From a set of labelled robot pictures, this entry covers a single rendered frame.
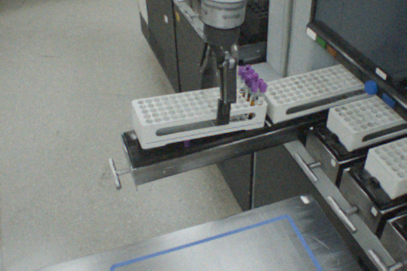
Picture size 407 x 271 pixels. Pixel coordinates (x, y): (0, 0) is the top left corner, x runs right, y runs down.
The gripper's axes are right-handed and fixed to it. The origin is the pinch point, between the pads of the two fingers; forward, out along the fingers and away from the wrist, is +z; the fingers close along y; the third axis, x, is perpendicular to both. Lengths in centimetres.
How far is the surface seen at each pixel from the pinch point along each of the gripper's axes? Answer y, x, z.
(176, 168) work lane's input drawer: 6.6, -10.9, 11.6
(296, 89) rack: -0.1, 21.6, -0.4
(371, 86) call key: 20.6, 24.6, -13.5
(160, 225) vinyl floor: -41, 0, 89
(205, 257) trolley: 34.3, -14.4, 7.8
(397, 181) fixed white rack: 35.2, 24.6, -0.6
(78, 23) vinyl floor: -243, -6, 89
